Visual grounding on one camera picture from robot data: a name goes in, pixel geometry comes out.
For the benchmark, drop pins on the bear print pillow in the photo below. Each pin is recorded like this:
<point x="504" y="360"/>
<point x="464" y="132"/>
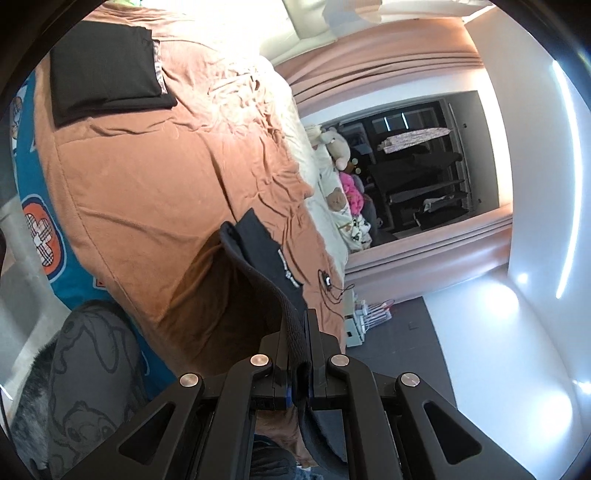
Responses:
<point x="334" y="201"/>

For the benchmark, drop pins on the black folded cloth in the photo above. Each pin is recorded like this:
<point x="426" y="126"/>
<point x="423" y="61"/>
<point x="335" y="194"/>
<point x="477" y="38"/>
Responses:
<point x="106" y="69"/>

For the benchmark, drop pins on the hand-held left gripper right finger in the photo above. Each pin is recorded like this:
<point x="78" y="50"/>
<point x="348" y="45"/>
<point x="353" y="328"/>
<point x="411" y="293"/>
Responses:
<point x="323" y="369"/>

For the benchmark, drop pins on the ceiling light strip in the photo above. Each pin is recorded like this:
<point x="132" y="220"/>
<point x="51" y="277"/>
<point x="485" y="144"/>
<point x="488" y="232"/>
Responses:
<point x="567" y="263"/>

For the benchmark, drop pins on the pink fluffy plush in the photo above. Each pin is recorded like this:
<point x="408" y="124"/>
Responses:
<point x="351" y="189"/>

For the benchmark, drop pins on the striped gift bag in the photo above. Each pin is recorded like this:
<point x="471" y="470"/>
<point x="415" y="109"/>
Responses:
<point x="376" y="314"/>

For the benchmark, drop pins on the pink curtain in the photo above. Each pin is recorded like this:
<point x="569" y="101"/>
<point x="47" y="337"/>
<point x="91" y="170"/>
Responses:
<point x="415" y="258"/>
<point x="369" y="60"/>

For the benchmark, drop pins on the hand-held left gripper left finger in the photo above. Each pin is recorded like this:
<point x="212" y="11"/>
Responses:
<point x="272" y="369"/>

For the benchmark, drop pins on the black bear print t-shirt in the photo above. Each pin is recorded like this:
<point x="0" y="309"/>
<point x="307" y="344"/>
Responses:
<point x="263" y="258"/>

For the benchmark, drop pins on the black and white plush toy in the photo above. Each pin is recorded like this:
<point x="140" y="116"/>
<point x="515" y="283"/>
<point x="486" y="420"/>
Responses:
<point x="358" y="230"/>

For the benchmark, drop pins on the small black device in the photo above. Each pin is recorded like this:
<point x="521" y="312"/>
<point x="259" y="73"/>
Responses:
<point x="325" y="279"/>

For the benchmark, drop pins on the dark hanging garment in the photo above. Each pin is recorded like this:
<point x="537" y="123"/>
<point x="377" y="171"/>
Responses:
<point x="425" y="191"/>

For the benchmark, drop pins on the white nightstand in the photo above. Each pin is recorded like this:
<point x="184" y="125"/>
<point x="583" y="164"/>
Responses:
<point x="353" y="332"/>

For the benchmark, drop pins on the teal printed bed sheet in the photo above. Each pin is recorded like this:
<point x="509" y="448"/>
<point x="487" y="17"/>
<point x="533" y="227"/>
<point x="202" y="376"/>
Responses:
<point x="32" y="184"/>

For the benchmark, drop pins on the beige plush toy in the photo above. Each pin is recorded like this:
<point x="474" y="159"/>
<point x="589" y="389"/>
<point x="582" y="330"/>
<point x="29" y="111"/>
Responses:
<point x="339" y="147"/>

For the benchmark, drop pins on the grey cartoon print pillow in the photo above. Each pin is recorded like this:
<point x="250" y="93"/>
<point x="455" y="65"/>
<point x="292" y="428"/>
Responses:
<point x="92" y="378"/>

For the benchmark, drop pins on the grey fluffy rug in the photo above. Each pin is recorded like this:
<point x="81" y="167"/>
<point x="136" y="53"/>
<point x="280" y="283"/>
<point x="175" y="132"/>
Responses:
<point x="32" y="406"/>

